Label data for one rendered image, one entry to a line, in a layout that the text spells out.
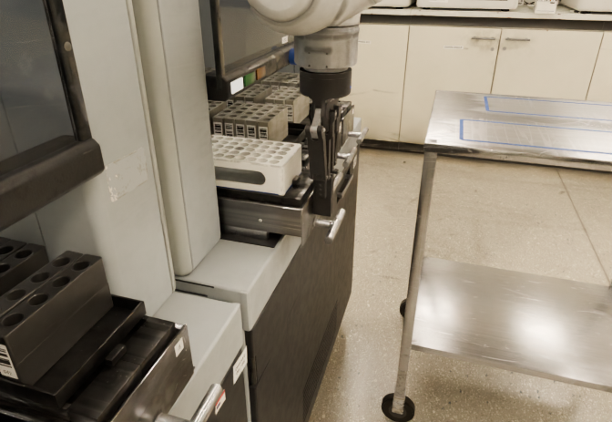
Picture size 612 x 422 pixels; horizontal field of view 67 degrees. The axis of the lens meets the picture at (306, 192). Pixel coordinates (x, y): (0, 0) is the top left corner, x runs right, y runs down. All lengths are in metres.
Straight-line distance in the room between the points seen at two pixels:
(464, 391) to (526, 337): 0.30
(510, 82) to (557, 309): 1.79
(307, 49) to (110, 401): 0.46
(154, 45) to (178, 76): 0.05
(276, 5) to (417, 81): 2.60
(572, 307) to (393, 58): 1.94
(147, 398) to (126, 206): 0.19
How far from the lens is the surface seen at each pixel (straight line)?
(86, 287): 0.48
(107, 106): 0.49
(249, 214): 0.73
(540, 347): 1.34
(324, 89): 0.65
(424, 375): 1.57
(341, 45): 0.63
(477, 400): 1.55
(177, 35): 0.59
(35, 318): 0.45
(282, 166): 0.69
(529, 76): 3.02
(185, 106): 0.61
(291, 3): 0.43
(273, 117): 0.87
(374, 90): 3.05
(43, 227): 0.56
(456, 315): 1.36
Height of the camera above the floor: 1.13
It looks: 26 degrees down
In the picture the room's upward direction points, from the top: straight up
